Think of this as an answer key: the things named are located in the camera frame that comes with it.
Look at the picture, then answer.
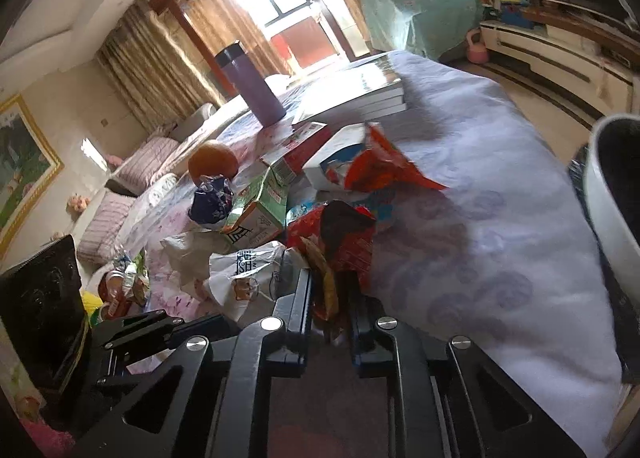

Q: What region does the floral tablecloth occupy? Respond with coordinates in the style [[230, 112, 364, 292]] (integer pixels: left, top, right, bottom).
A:
[[118, 51, 622, 457]]

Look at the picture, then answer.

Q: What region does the stack of children's books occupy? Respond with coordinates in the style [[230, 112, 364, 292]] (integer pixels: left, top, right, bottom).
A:
[[280, 53, 407, 128]]

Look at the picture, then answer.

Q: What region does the pink kettlebell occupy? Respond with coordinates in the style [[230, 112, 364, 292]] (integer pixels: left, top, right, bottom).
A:
[[465, 28, 489, 65]]

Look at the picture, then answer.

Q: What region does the purple thermos bottle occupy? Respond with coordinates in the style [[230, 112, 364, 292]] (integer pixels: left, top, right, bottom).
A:
[[215, 41, 285, 128]]

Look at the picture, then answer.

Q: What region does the green white carton box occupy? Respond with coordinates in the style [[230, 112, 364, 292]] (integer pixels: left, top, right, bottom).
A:
[[220, 167, 288, 250]]

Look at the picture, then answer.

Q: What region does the beige curtain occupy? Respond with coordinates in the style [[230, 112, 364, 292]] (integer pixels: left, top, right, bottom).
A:
[[96, 0, 224, 133]]

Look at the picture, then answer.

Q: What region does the white round trash bin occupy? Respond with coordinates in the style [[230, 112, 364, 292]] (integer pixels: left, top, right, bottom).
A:
[[567, 114, 639, 384]]

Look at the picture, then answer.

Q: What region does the white blue torn snack bag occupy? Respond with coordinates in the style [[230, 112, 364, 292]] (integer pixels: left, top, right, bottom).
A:
[[204, 241, 308, 327]]

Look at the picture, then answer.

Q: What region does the red orange torn wrapper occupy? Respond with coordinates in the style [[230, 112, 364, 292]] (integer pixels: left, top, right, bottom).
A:
[[303, 122, 447, 193]]

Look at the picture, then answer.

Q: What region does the teal cloth covered furniture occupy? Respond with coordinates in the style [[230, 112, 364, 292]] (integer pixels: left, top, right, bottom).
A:
[[360, 0, 482, 60]]

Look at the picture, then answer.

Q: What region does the red cracker snack bag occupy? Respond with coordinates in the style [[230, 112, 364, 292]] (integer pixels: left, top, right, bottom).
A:
[[285, 199, 376, 323]]

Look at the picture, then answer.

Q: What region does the blue jelly pouch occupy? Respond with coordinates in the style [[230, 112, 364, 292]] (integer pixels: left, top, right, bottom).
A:
[[285, 200, 326, 225]]

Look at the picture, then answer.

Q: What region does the green snack packet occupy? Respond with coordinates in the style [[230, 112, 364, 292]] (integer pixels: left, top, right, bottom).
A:
[[115, 249, 151, 308]]

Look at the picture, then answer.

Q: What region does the dark blue snack wrapper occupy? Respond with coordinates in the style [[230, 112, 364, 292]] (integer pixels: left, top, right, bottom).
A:
[[188, 175, 233, 231]]

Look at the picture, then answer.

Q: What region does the framed landscape painting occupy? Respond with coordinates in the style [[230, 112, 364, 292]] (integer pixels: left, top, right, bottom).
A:
[[0, 94, 64, 259]]

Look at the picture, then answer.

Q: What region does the orange fruit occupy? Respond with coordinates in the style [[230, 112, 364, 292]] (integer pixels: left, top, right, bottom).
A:
[[188, 141, 240, 184]]

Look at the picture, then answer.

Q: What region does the white crumpled plastic bag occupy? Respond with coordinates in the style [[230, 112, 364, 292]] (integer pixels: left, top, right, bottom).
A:
[[160, 230, 232, 300]]

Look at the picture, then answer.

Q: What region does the white tv cabinet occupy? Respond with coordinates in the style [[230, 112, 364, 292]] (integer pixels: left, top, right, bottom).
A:
[[480, 21, 639, 115]]

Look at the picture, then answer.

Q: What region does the red white flat box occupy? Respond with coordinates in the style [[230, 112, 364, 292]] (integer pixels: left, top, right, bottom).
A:
[[260, 121, 332, 174]]

